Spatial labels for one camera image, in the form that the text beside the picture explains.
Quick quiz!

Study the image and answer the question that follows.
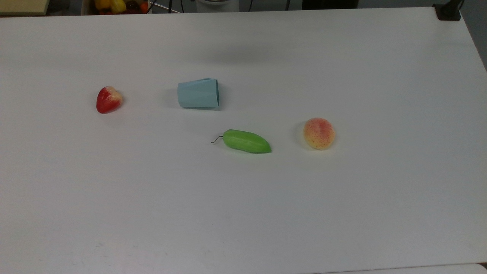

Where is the box of toy fruit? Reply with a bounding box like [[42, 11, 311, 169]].
[[81, 0, 153, 15]]

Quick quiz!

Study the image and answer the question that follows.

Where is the green cucumber toy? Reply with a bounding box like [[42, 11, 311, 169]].
[[211, 129, 272, 154]]

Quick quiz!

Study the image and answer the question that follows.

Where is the black table clamp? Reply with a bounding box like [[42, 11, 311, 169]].
[[433, 0, 463, 21]]

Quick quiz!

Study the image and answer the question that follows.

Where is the beige board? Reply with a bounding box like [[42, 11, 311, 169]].
[[0, 0, 50, 16]]

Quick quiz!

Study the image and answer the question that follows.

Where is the red strawberry toy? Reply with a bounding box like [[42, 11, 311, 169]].
[[96, 86, 123, 114]]

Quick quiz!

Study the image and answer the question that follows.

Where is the yellow pink peach toy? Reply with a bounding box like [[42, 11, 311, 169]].
[[303, 117, 336, 150]]

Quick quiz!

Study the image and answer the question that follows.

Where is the grey metal rail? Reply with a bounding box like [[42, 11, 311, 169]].
[[151, 2, 183, 14]]

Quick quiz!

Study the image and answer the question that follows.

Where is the light blue faceted mug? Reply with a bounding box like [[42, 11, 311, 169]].
[[177, 78, 220, 109]]

